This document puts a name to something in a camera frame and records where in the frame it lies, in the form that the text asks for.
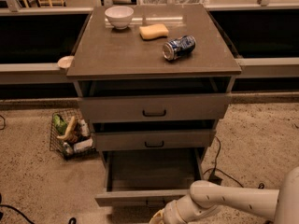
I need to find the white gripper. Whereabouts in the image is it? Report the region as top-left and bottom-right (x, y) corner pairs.
(149, 201), (178, 224)

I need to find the grey bottom drawer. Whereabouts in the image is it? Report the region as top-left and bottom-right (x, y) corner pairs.
(95, 147), (205, 207)

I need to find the grey drawer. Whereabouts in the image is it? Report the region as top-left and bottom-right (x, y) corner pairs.
(78, 77), (231, 122)
(93, 120), (216, 151)
(95, 147), (205, 207)

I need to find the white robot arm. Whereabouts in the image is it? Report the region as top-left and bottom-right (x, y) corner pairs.
(149, 167), (299, 224)

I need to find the grey middle drawer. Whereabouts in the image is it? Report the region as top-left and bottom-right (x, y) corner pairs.
(93, 120), (216, 151)

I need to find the grey top drawer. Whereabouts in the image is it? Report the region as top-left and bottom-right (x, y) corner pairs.
(78, 77), (231, 122)

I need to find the grey drawer cabinet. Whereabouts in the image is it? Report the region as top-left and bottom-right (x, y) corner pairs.
(66, 3), (243, 166)

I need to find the white packet in basket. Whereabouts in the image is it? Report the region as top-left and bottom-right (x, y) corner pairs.
(73, 138), (93, 153)

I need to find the small white bottle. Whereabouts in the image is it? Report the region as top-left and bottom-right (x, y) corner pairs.
(79, 119), (90, 137)

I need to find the yellow banana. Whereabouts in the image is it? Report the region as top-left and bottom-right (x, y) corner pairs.
(57, 117), (77, 142)

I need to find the green snack bag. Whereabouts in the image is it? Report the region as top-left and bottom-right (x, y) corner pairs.
(52, 114), (67, 135)

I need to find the blue soda can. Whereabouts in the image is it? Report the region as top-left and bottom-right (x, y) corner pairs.
(163, 35), (196, 61)

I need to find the small round white dish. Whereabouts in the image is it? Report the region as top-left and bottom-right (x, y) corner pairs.
(57, 56), (74, 69)

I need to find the yellow sponge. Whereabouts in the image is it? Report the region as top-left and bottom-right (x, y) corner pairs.
(139, 24), (169, 40)

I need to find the white ceramic bowl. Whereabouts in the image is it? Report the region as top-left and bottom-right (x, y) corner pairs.
(105, 6), (134, 29)

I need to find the grey metal railing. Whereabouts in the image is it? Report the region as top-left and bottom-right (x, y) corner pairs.
(0, 0), (299, 84)

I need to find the black power cable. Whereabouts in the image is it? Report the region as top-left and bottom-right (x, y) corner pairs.
(203, 135), (265, 189)

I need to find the black cable at left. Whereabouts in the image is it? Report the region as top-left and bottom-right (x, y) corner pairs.
(0, 192), (78, 224)

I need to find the black wire basket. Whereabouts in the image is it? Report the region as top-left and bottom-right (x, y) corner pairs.
(50, 109), (96, 160)

